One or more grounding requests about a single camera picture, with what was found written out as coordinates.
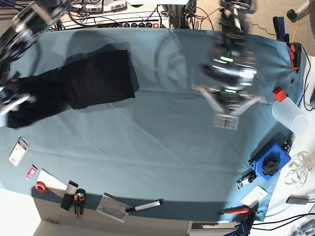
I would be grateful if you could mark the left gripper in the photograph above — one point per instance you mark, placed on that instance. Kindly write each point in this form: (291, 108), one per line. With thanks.
(228, 103)

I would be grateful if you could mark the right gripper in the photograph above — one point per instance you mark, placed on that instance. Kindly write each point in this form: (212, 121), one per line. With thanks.
(11, 98)

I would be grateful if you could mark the black t-shirt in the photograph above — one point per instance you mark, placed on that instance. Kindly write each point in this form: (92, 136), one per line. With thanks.
(100, 79)

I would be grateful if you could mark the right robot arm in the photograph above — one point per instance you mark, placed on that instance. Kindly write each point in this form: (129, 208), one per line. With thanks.
(28, 25)

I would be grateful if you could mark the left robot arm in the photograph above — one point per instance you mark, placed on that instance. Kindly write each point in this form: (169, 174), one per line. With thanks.
(232, 66)

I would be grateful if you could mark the pink white blister pack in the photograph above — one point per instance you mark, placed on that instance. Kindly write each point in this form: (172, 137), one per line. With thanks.
(19, 150)

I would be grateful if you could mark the red cube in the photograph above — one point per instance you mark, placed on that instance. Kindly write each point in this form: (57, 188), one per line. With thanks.
(279, 94)

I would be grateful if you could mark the translucent plastic cup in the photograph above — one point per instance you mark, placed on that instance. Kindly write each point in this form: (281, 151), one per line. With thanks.
(290, 115)

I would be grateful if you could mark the pink small tube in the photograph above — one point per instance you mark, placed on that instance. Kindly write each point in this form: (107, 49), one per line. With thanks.
(32, 170)

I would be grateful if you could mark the blue block with knob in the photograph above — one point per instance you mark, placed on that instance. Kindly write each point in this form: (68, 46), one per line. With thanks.
(269, 160)

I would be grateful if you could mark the metal pulley carabiner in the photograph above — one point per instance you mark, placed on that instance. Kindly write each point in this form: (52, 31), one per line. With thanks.
(248, 178)

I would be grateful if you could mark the orange tape roll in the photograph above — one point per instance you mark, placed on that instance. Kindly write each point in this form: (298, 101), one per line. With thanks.
(41, 187)

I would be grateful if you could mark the orange black clamp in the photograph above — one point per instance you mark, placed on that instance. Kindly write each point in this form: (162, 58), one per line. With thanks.
(295, 55)

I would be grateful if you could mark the blue black clamp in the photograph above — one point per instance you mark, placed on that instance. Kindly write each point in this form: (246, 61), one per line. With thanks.
(279, 27)

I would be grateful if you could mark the power strip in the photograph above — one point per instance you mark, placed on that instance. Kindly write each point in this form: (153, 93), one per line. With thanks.
(164, 23)

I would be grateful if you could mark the white card box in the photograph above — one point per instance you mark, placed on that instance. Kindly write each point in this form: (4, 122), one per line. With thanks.
(254, 197)

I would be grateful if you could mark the black white remote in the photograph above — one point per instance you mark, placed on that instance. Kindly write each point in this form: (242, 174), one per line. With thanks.
(68, 197)

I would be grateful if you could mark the orange black pliers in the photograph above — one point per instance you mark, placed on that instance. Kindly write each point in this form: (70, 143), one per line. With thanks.
(79, 200)

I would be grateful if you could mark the orange screwdriver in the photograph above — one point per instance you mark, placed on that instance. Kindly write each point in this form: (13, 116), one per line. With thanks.
(236, 211)

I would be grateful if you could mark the white black marker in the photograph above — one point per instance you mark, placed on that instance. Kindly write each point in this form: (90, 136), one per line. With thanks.
(145, 206)

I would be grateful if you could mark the grey adapter box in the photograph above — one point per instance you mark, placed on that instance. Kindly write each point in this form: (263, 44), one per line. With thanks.
(297, 200)

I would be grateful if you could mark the grey patterned booklet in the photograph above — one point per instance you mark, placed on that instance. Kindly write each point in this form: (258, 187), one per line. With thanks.
(113, 209)

